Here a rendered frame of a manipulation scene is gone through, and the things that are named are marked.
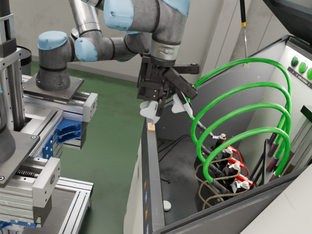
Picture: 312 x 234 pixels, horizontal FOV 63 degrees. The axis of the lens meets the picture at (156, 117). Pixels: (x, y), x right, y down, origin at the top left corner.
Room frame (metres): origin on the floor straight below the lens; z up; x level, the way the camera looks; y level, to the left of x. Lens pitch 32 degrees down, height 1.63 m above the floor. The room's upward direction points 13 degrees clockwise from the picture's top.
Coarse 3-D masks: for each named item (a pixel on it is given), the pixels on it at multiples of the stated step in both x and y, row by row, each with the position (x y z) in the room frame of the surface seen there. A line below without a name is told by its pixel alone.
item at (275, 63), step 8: (232, 64) 0.81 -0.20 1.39; (272, 64) 0.83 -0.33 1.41; (280, 64) 0.84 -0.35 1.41; (208, 72) 0.80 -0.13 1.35; (216, 72) 0.80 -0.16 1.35; (200, 80) 0.79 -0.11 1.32; (288, 80) 0.84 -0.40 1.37; (288, 88) 0.85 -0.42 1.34; (192, 120) 0.80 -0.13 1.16; (280, 120) 0.86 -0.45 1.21
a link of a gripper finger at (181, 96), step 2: (174, 88) 0.77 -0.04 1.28; (176, 88) 0.76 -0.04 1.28; (176, 90) 0.76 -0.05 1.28; (178, 90) 0.76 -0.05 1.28; (176, 92) 0.75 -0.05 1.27; (178, 92) 0.75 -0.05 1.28; (180, 92) 0.75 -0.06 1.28; (178, 94) 0.75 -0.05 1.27; (182, 94) 0.76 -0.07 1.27; (178, 96) 0.76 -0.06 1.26; (180, 96) 0.75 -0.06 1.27; (182, 96) 0.75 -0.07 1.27; (180, 98) 0.75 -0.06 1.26; (182, 98) 0.75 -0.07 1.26; (184, 98) 0.75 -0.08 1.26; (182, 100) 0.75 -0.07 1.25; (184, 100) 0.75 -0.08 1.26; (182, 102) 0.75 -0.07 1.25; (184, 102) 0.75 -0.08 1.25; (186, 102) 0.75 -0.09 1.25
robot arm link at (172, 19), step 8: (160, 0) 0.62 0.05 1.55; (168, 0) 0.61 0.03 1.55; (176, 0) 0.61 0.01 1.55; (184, 0) 0.62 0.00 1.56; (160, 8) 0.60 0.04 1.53; (168, 8) 0.61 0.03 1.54; (176, 8) 0.61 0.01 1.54; (184, 8) 0.62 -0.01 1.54; (160, 16) 0.60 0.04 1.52; (168, 16) 0.61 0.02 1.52; (176, 16) 0.61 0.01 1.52; (184, 16) 0.63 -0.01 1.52; (160, 24) 0.60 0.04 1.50; (168, 24) 0.61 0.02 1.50; (176, 24) 0.62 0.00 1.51; (184, 24) 0.64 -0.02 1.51; (160, 32) 0.61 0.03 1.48; (168, 32) 0.61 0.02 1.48; (176, 32) 0.62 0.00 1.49; (160, 40) 0.61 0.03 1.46; (168, 40) 0.61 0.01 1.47; (176, 40) 0.62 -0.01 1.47
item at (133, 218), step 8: (136, 160) 1.08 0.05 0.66; (136, 168) 1.04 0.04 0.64; (136, 176) 0.97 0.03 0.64; (136, 184) 0.92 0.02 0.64; (136, 192) 0.87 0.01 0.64; (136, 200) 0.82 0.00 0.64; (128, 208) 1.03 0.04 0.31; (136, 208) 0.78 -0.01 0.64; (128, 216) 0.96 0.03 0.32; (136, 216) 0.74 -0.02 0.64; (128, 224) 0.90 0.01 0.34; (136, 224) 0.70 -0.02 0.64; (128, 232) 0.85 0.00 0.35; (136, 232) 0.66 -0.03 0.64
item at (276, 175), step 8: (264, 128) 0.58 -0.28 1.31; (272, 128) 0.58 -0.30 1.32; (240, 136) 0.57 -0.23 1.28; (288, 136) 0.59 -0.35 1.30; (224, 144) 0.56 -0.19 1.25; (288, 144) 0.59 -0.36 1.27; (216, 152) 0.56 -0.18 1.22; (288, 152) 0.59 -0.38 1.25; (208, 160) 0.56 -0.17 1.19; (280, 168) 0.60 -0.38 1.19; (208, 176) 0.56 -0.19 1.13; (272, 176) 0.60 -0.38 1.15; (216, 184) 0.56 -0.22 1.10; (224, 192) 0.57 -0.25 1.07
